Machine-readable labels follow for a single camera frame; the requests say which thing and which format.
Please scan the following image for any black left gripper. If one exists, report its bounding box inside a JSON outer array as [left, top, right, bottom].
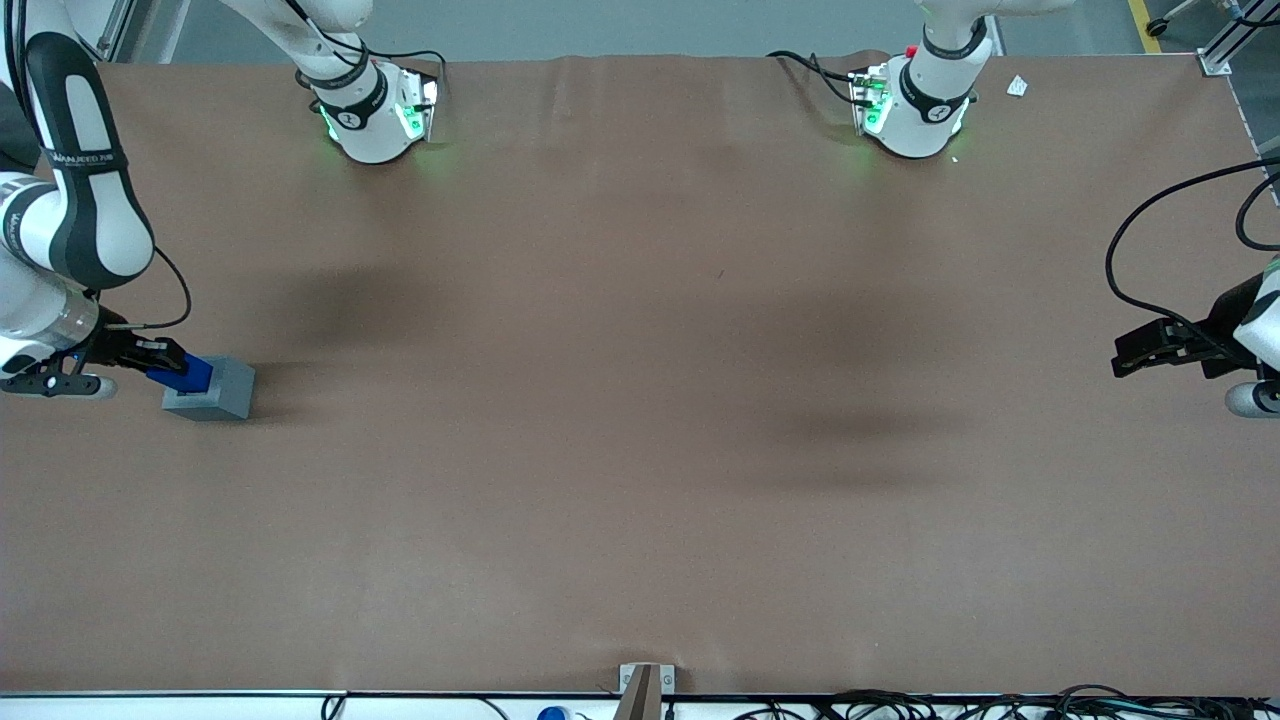
[[1113, 275, 1269, 380]]

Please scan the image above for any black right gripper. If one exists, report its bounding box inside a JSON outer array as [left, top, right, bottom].
[[93, 332, 191, 378]]

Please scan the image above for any blue plastic part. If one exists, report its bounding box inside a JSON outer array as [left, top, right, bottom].
[[147, 356, 214, 394]]

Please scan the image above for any gray square base block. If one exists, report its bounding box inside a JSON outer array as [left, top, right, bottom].
[[162, 357, 257, 422]]

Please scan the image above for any black caster wheel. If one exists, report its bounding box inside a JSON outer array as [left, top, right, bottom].
[[1145, 0, 1201, 39]]

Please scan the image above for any brown table cover sheet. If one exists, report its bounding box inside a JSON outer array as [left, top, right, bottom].
[[0, 52, 1280, 696]]

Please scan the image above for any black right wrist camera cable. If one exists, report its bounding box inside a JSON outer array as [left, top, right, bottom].
[[5, 0, 193, 331]]

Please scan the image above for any long black looping cable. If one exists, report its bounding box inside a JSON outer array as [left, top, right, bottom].
[[1105, 157, 1280, 346]]

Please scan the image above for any short black looping cable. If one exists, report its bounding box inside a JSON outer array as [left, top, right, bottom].
[[1236, 175, 1280, 252]]

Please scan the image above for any aluminium frame post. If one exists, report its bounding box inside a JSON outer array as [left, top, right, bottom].
[[92, 0, 191, 64], [1198, 0, 1280, 77]]

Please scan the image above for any black right arm base cable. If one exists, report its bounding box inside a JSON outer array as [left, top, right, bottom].
[[315, 0, 448, 101]]

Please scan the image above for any black arm base cable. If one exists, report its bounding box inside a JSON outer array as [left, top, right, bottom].
[[315, 0, 448, 101], [766, 50, 863, 106]]

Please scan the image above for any black cable bundle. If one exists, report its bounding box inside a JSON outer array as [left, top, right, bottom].
[[730, 685, 1280, 720]]

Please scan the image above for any black left arm base cable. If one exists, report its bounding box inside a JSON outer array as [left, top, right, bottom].
[[766, 50, 863, 106]]

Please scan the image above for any brown camera mount bar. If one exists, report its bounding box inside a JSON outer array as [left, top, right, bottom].
[[612, 665, 663, 720]]

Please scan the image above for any metal mounting bracket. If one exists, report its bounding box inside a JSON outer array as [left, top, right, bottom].
[[619, 663, 676, 696]]

